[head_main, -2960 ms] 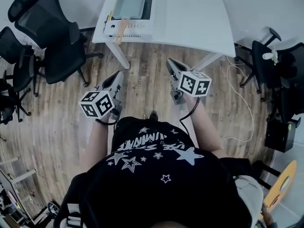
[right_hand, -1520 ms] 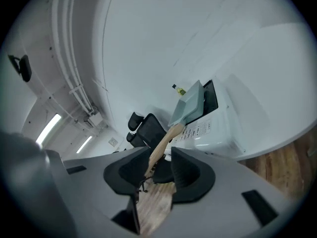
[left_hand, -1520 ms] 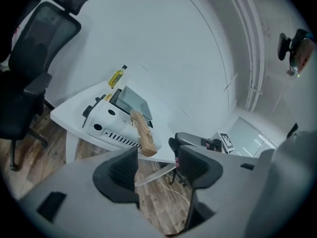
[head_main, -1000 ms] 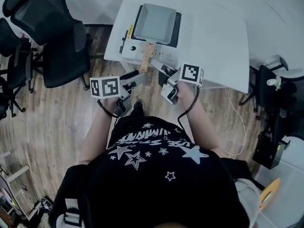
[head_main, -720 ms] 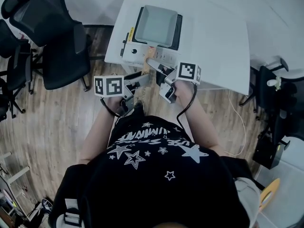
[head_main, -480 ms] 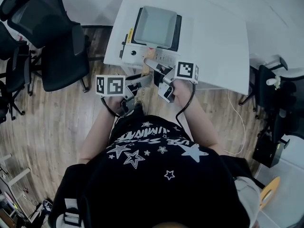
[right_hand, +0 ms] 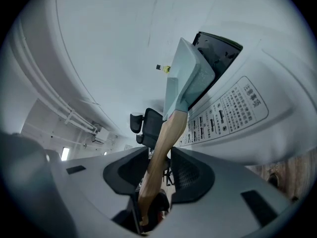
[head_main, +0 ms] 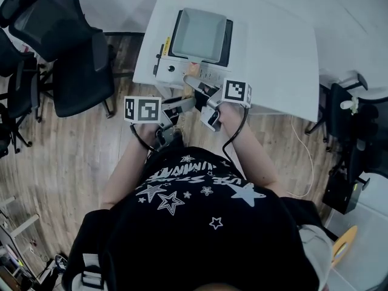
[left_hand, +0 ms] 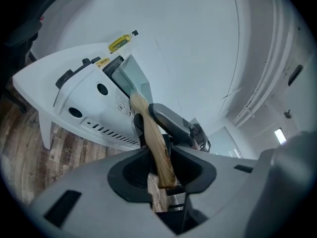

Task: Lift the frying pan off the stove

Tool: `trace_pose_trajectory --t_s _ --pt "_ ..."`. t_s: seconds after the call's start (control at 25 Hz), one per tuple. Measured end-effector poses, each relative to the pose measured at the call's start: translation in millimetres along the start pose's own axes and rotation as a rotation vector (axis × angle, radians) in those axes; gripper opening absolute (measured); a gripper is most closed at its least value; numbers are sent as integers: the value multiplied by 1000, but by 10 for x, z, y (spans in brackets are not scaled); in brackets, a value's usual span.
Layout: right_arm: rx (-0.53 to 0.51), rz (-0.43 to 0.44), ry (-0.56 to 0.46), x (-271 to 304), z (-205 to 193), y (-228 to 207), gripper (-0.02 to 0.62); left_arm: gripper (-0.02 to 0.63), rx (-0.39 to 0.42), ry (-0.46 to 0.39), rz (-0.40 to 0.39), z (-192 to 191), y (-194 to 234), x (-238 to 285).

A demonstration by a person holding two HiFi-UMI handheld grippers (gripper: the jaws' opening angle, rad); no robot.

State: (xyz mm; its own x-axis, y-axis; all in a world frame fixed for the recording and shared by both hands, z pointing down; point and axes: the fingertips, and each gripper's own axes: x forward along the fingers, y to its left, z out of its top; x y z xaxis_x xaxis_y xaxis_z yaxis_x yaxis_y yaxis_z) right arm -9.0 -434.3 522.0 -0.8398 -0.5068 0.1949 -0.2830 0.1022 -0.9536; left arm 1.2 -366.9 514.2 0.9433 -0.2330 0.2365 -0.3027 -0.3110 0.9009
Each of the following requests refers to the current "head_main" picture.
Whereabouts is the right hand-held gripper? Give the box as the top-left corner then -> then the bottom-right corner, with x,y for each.
183,74 -> 253,133

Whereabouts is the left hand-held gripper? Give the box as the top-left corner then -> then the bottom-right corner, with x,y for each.
123,96 -> 198,151

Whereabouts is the white induction cooktop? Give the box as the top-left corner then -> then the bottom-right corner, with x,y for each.
153,18 -> 236,90

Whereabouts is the grey square pan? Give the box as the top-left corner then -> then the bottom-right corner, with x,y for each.
171,7 -> 228,99

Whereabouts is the person's right forearm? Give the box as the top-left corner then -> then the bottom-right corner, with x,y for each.
216,104 -> 287,198

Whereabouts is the person's left forearm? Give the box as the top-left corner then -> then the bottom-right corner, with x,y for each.
99,122 -> 160,210

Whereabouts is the black mesh office chair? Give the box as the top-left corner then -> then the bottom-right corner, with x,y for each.
304,73 -> 369,151
0,0 -> 118,119
0,28 -> 43,154
329,97 -> 388,190

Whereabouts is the black star print t-shirt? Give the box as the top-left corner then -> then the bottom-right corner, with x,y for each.
62,145 -> 319,291

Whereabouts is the small white object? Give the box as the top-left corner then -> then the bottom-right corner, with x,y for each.
339,97 -> 360,115

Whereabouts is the black box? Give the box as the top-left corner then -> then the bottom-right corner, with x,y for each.
322,174 -> 371,215

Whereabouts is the yellow round disc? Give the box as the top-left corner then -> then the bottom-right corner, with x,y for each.
331,225 -> 358,268

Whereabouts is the white desk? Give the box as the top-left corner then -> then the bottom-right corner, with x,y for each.
326,171 -> 388,291

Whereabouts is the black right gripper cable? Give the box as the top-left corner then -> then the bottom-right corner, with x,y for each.
222,106 -> 251,163

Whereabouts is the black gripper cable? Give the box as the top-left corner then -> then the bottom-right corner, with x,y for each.
129,122 -> 157,153
222,106 -> 251,163

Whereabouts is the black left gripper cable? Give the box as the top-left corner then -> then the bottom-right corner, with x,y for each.
129,122 -> 157,153

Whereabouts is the white floor cable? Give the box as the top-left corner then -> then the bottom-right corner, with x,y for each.
286,113 -> 315,198

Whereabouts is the white strap buckle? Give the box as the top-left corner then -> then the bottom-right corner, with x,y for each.
81,253 -> 105,288

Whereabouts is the white desk leg frame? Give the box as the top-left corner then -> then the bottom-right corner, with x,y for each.
0,195 -> 40,245

